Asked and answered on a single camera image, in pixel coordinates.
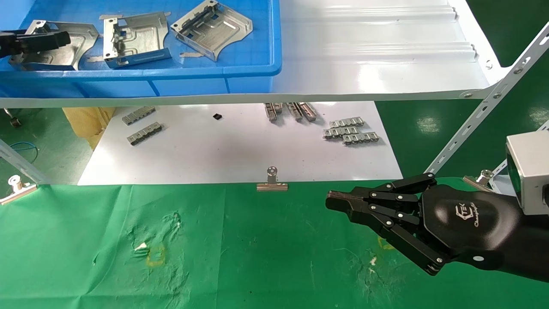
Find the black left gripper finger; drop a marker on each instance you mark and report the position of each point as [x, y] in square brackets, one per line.
[47, 40]

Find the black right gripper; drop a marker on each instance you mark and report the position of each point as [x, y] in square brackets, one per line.
[467, 223]

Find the stamped metal bracket part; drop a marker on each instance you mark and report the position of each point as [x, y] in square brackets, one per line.
[81, 38]
[223, 32]
[146, 36]

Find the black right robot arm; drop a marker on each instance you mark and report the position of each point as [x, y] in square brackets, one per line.
[532, 244]

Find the black caster wheel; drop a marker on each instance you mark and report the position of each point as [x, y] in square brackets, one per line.
[15, 121]

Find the silver connector strip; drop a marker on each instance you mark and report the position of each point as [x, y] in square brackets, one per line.
[361, 138]
[346, 122]
[341, 131]

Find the yellow plastic bag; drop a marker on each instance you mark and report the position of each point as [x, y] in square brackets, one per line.
[88, 122]

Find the silver binder clip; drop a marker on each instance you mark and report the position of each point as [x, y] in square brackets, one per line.
[17, 193]
[272, 184]
[484, 177]

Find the grey metal clip strip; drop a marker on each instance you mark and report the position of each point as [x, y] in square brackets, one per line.
[139, 115]
[145, 133]

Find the grey angle bar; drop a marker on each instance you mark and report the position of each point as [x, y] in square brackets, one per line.
[21, 165]

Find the white shelf board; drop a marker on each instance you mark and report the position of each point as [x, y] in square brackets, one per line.
[386, 64]

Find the green table cloth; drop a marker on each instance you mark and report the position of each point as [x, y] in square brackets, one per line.
[240, 249]

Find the white flat sheet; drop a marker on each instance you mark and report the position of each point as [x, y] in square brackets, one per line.
[223, 150]

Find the blue plastic tray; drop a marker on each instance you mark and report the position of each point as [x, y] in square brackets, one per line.
[253, 64]

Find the grey metal rail piece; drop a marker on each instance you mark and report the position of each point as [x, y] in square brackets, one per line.
[295, 111]
[308, 110]
[270, 111]
[279, 107]

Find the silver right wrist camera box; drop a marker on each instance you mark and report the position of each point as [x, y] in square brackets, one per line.
[532, 171]

